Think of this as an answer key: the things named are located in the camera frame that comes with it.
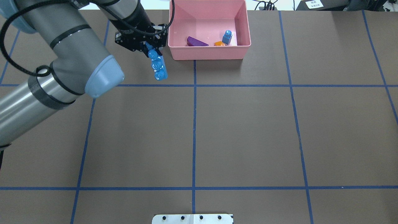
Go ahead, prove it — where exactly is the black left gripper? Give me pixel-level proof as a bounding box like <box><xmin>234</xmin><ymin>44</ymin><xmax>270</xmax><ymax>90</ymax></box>
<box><xmin>114</xmin><ymin>22</ymin><xmax>168</xmax><ymax>57</ymax></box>

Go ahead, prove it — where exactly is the long blue block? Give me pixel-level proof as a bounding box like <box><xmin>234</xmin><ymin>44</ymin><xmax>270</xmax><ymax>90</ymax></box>
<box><xmin>145</xmin><ymin>42</ymin><xmax>168</xmax><ymax>81</ymax></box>

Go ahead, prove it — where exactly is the purple block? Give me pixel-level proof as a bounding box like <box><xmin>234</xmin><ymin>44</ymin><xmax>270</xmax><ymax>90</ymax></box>
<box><xmin>187</xmin><ymin>36</ymin><xmax>209</xmax><ymax>47</ymax></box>

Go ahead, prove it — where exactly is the orange block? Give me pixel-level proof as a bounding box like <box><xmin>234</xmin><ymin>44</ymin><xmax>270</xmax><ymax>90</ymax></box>
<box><xmin>214</xmin><ymin>41</ymin><xmax>226</xmax><ymax>46</ymax></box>

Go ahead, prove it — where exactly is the small blue block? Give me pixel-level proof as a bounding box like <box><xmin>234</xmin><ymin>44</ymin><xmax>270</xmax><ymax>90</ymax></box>
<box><xmin>222</xmin><ymin>30</ymin><xmax>233</xmax><ymax>45</ymax></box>

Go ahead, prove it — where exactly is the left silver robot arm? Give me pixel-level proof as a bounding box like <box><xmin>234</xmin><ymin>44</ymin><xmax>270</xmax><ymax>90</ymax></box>
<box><xmin>1</xmin><ymin>0</ymin><xmax>175</xmax><ymax>152</ymax></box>

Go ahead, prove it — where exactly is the pink plastic box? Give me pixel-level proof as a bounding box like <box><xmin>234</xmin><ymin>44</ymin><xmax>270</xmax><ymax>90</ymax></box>
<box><xmin>168</xmin><ymin>0</ymin><xmax>251</xmax><ymax>60</ymax></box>

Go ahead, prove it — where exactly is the brown paper table cover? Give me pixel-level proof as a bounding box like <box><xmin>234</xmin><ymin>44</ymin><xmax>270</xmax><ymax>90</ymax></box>
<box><xmin>1</xmin><ymin>10</ymin><xmax>397</xmax><ymax>224</ymax></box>

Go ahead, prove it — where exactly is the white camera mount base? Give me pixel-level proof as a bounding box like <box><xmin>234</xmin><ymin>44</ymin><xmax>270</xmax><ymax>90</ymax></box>
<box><xmin>151</xmin><ymin>214</ymin><xmax>234</xmax><ymax>224</ymax></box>

